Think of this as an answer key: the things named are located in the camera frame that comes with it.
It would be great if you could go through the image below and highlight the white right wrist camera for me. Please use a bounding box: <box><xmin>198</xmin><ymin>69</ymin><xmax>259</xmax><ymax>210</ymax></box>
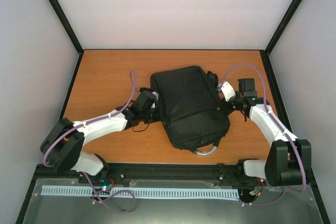
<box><xmin>217</xmin><ymin>81</ymin><xmax>236</xmax><ymax>102</ymax></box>

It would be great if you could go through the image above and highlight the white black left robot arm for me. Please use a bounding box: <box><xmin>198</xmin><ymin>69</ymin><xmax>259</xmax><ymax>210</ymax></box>
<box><xmin>40</xmin><ymin>89</ymin><xmax>160</xmax><ymax>184</ymax></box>

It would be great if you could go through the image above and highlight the small green lit circuit board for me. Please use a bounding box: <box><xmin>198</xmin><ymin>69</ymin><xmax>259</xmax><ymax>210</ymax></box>
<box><xmin>100</xmin><ymin>178</ymin><xmax>114</xmax><ymax>191</ymax></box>

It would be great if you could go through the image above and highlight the black left frame post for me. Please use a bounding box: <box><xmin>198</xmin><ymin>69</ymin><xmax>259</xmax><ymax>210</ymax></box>
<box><xmin>33</xmin><ymin>0</ymin><xmax>85</xmax><ymax>55</ymax></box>

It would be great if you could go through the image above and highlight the light blue cable duct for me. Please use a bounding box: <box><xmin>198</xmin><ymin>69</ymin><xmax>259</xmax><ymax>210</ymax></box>
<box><xmin>40</xmin><ymin>185</ymin><xmax>239</xmax><ymax>200</ymax></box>

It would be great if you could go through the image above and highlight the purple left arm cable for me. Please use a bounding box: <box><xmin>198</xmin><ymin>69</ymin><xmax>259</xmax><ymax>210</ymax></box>
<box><xmin>43</xmin><ymin>69</ymin><xmax>139</xmax><ymax>167</ymax></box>

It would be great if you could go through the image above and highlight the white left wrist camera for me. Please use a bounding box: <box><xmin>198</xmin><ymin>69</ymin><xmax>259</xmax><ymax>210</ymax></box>
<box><xmin>151</xmin><ymin>91</ymin><xmax>159</xmax><ymax>109</ymax></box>

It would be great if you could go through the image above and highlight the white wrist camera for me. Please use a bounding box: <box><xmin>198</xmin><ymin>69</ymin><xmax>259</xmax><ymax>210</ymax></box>
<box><xmin>217</xmin><ymin>81</ymin><xmax>236</xmax><ymax>102</ymax></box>
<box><xmin>151</xmin><ymin>91</ymin><xmax>159</xmax><ymax>109</ymax></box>

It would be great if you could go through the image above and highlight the black frame post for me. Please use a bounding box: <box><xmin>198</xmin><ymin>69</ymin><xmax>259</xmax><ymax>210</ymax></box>
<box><xmin>33</xmin><ymin>0</ymin><xmax>85</xmax><ymax>55</ymax></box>
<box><xmin>264</xmin><ymin>0</ymin><xmax>320</xmax><ymax>53</ymax></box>

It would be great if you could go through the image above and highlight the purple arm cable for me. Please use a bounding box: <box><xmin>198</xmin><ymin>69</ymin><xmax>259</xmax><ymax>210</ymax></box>
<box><xmin>222</xmin><ymin>63</ymin><xmax>308</xmax><ymax>208</ymax></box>
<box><xmin>43</xmin><ymin>69</ymin><xmax>139</xmax><ymax>167</ymax></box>

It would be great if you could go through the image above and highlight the black student backpack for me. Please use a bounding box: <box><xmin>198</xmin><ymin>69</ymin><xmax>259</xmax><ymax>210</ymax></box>
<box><xmin>150</xmin><ymin>66</ymin><xmax>230</xmax><ymax>156</ymax></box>

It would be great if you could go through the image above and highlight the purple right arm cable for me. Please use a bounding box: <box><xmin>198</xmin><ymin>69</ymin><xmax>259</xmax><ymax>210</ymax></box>
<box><xmin>222</xmin><ymin>63</ymin><xmax>308</xmax><ymax>208</ymax></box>

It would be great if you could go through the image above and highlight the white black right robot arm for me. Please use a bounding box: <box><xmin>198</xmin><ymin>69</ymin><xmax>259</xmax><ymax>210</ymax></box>
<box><xmin>217</xmin><ymin>78</ymin><xmax>311</xmax><ymax>187</ymax></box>

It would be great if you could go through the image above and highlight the black right frame post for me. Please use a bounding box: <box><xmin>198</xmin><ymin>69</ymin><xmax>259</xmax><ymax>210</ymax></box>
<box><xmin>264</xmin><ymin>0</ymin><xmax>320</xmax><ymax>53</ymax></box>

